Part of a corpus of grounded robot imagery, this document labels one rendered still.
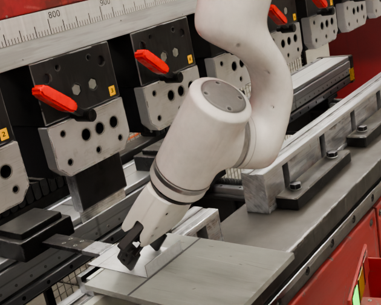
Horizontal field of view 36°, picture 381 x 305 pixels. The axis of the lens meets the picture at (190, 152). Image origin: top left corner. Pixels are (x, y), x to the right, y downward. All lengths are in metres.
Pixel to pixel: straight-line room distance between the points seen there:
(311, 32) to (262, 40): 0.73
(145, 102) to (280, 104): 0.27
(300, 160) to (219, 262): 0.60
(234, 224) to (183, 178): 0.54
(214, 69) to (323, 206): 0.41
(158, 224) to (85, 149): 0.15
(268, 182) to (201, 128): 0.61
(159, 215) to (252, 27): 0.28
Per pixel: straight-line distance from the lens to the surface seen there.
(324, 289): 1.33
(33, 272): 1.18
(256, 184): 1.31
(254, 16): 0.71
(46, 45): 0.83
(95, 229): 1.26
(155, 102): 0.97
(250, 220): 1.31
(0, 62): 0.79
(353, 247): 1.44
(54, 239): 1.11
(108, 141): 0.90
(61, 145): 0.84
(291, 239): 1.20
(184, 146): 0.74
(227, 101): 0.73
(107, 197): 0.95
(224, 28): 0.71
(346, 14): 1.64
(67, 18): 0.86
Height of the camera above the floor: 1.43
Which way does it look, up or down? 17 degrees down
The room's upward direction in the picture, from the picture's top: 11 degrees counter-clockwise
